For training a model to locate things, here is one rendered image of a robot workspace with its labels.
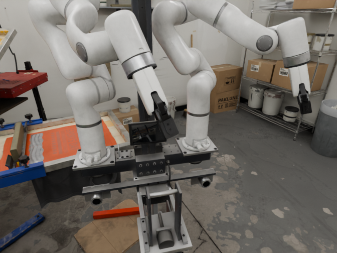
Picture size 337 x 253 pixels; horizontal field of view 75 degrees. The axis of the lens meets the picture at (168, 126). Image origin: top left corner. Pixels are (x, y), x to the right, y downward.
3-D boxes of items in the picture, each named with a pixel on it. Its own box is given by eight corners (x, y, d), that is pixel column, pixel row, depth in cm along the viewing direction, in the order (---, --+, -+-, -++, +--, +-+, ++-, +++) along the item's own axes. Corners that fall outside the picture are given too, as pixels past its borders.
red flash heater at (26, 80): (11, 80, 244) (7, 70, 239) (51, 81, 243) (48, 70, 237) (-37, 99, 190) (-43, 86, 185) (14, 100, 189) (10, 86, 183)
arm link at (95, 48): (93, 24, 68) (132, 64, 60) (50, 30, 61) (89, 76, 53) (92, -5, 61) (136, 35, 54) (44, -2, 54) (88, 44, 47)
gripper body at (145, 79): (126, 77, 56) (144, 117, 57) (123, 69, 45) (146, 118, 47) (153, 65, 56) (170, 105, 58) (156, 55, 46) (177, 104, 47)
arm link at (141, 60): (123, 70, 55) (128, 80, 56) (120, 62, 47) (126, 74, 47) (150, 58, 56) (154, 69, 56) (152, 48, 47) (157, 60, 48)
